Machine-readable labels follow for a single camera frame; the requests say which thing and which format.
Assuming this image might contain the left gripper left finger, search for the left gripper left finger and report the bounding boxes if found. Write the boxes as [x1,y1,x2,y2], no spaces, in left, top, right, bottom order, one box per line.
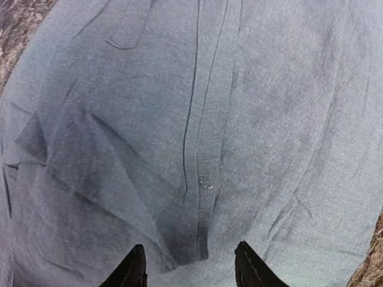
[106,244,147,287]

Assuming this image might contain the grey button shirt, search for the grey button shirt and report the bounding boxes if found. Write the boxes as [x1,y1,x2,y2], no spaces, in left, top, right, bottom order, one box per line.
[1,1,382,286]

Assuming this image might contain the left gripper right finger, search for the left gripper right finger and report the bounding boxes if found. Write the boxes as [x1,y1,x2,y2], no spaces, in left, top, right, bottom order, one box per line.
[235,241,288,287]

